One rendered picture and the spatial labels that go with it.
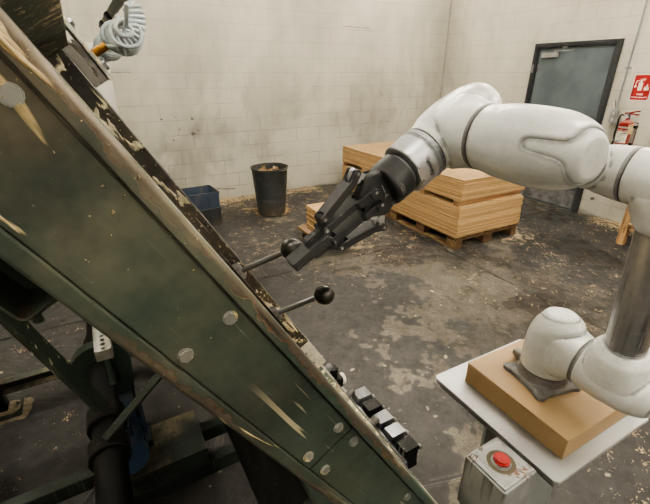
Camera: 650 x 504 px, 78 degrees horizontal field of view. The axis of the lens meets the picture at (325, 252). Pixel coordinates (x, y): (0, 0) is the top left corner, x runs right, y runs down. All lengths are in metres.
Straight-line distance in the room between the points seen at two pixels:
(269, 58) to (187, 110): 1.40
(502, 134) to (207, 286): 0.44
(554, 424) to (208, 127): 5.57
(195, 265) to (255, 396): 0.17
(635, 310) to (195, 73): 5.65
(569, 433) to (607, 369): 0.24
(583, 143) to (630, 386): 0.93
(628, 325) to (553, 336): 0.24
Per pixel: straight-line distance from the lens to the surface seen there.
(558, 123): 0.60
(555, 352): 1.48
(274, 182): 5.38
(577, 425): 1.53
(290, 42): 6.59
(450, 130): 0.67
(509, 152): 0.61
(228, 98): 6.25
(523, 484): 1.20
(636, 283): 1.24
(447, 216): 4.64
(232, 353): 0.42
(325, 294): 0.71
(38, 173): 0.33
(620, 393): 1.42
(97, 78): 0.94
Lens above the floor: 1.81
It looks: 24 degrees down
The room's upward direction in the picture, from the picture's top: straight up
